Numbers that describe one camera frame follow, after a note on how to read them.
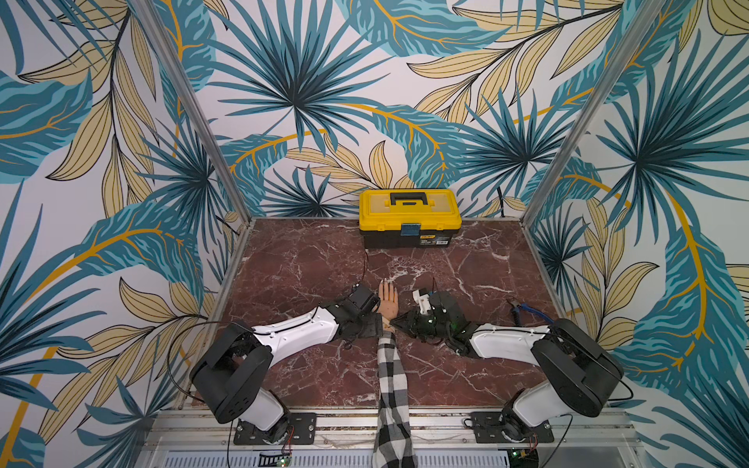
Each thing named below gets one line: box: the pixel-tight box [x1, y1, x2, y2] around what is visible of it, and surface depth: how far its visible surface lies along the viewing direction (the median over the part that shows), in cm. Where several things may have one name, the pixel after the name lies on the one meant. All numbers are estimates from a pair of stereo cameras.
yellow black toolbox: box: [358, 189, 463, 249], surface depth 102 cm
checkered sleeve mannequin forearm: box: [371, 331, 418, 468], surface depth 75 cm
